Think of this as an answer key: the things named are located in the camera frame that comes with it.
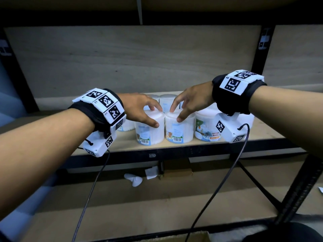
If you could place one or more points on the person's right hand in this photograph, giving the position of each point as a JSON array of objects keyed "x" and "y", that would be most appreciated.
[{"x": 196, "y": 98}]

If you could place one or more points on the person's left hand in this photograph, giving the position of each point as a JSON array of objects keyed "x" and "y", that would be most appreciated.
[{"x": 136, "y": 108}]

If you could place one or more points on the white jar with blue label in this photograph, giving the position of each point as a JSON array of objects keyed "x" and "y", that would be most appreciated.
[
  {"x": 184, "y": 131},
  {"x": 151, "y": 136}
]

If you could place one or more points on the cotton bud tubs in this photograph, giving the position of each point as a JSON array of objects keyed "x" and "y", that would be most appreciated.
[{"x": 207, "y": 128}]

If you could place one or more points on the black frame wooden shelf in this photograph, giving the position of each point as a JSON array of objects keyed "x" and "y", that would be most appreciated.
[{"x": 151, "y": 204}]

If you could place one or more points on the brown cardboard box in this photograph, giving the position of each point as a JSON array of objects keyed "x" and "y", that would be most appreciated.
[{"x": 181, "y": 236}]

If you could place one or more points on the person's left forearm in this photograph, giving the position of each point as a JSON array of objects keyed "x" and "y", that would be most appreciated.
[{"x": 37, "y": 153}]

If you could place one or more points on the person's right forearm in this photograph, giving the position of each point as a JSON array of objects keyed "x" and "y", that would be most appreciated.
[{"x": 290, "y": 115}]

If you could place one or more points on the person's right leg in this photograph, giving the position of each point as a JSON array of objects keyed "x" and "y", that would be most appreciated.
[{"x": 290, "y": 234}]

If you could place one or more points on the black wristband with marker tags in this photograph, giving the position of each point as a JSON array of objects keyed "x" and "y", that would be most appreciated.
[
  {"x": 232, "y": 100},
  {"x": 101, "y": 115}
]

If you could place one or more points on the white paper piece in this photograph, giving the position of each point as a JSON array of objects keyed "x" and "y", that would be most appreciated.
[{"x": 152, "y": 173}]

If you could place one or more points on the small flat brown carton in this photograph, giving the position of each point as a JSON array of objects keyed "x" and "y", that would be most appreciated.
[{"x": 176, "y": 165}]

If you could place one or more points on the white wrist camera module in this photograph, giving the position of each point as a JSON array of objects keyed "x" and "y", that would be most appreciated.
[
  {"x": 97, "y": 144},
  {"x": 229, "y": 131}
]

